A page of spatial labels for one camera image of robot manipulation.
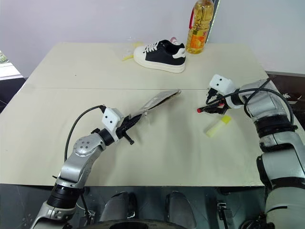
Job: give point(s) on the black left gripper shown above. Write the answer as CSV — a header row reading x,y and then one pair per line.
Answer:
x,y
122,132

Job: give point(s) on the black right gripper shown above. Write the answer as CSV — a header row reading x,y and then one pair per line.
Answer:
x,y
213,95

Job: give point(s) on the red marker pen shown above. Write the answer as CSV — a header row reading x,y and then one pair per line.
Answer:
x,y
198,110

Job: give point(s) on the grid pattern zip pouch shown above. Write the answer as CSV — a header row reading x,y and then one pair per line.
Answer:
x,y
157,100

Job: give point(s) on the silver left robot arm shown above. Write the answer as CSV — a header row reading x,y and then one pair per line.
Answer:
x,y
76,164

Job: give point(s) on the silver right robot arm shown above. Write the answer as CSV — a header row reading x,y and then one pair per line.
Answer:
x,y
278,143

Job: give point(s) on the yellow highlighter pen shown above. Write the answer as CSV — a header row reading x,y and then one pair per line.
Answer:
x,y
218,126

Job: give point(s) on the black and white sneaker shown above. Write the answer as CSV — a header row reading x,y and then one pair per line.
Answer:
x,y
159,57

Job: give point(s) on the pink and white object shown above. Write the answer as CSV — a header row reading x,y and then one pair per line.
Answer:
x,y
175,40

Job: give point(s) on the dark cabinet with white marks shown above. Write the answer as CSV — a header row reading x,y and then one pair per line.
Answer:
x,y
289,90

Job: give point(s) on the dark rounded shape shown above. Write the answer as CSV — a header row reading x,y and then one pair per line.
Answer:
x,y
119,206
178,207

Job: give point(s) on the dark furniture piece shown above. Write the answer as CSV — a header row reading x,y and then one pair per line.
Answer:
x,y
9,88

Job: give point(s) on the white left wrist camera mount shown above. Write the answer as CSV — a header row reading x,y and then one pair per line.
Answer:
x,y
110,117

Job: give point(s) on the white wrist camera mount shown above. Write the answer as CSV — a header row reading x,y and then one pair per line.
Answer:
x,y
221,83
110,117

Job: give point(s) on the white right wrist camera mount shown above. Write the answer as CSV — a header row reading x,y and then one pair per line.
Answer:
x,y
221,83

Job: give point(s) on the black and silver bracket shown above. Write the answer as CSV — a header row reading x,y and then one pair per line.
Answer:
x,y
225,214

